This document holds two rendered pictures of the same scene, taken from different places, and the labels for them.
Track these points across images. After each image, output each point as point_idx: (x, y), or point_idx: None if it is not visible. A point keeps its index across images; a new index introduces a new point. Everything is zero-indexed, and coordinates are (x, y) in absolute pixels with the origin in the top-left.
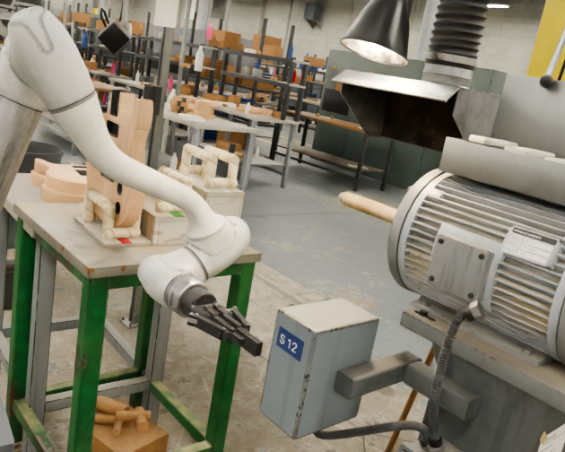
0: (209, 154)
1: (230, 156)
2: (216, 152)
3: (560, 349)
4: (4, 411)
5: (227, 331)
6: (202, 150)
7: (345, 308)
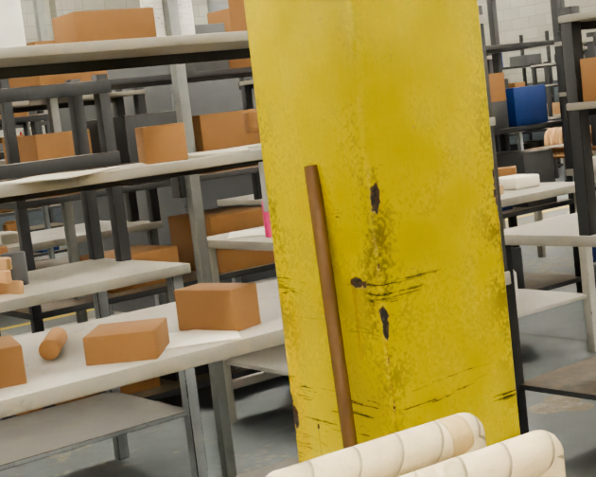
0: (543, 440)
1: (464, 426)
2: (382, 461)
3: None
4: None
5: None
6: (478, 455)
7: None
